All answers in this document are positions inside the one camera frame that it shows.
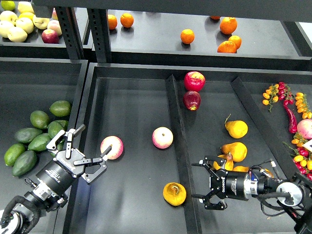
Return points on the orange tomato vine right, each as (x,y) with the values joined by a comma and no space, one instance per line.
(302,105)

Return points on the dark avocado middle left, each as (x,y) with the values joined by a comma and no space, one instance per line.
(26,135)

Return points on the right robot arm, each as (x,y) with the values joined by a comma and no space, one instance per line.
(292,196)

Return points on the black shelf upright post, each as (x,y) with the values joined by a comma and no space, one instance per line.
(98,20)

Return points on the green avocado middle right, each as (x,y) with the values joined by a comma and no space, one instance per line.
(63,123)

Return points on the pink apple left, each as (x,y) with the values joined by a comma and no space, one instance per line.
(116,144)

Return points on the yellow apple front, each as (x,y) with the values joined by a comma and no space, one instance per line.
(16,34)

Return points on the orange cherry tomato vine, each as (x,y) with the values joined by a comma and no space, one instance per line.
(271,96)

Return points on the yellow pear top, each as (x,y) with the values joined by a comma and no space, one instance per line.
(236,129)

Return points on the black left shelf post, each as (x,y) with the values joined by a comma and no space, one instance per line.
(70,32)

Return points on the red cherry tomato vine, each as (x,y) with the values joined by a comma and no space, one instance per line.
(285,94)

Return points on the pink apple right edge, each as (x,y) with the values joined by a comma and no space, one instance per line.
(304,128)

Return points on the green avocado top left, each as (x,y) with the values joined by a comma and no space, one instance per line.
(39,119)

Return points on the white price tag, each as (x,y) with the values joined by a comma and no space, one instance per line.
(308,145)

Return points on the yellow pear under gripper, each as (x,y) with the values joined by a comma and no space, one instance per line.
(228,165)

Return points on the pink peach on shelf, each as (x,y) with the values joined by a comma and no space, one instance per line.
(55,25)

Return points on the pink apple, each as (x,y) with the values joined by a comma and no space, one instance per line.
(162,137)
(116,144)

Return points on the pink apple centre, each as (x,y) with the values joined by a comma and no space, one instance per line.
(162,137)

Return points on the black divided centre tray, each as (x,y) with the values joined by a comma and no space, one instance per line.
(131,102)

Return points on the green avocado right edge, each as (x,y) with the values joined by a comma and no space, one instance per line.
(59,148)

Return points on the orange front right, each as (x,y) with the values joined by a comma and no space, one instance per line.
(227,47)

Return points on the black left tray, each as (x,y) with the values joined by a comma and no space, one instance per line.
(28,84)

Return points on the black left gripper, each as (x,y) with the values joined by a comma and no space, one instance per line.
(60,173)

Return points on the dark green avocado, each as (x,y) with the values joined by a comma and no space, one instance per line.
(54,127)

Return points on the bright red apple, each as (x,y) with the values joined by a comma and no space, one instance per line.
(194,81)

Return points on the red chili pepper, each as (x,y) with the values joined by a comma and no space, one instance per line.
(292,119)

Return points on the mixed cherry tomato bunch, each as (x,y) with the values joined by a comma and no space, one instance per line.
(301,156)

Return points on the red apple on shelf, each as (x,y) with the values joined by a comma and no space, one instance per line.
(50,36)

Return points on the yellow pear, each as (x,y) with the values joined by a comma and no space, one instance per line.
(268,173)
(241,169)
(228,165)
(174,193)
(236,129)
(237,149)

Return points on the light green avocado left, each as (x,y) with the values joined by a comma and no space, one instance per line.
(13,153)

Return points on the green avocado top right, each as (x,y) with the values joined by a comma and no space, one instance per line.
(61,108)

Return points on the dark avocado bottom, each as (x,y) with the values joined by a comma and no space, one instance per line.
(24,163)

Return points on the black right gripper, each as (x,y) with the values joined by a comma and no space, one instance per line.
(223,184)

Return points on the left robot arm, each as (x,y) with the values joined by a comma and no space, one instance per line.
(22,213)

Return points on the dark red apple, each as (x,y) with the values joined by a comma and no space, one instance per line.
(192,100)

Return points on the green avocado centre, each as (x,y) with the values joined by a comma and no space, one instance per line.
(39,143)

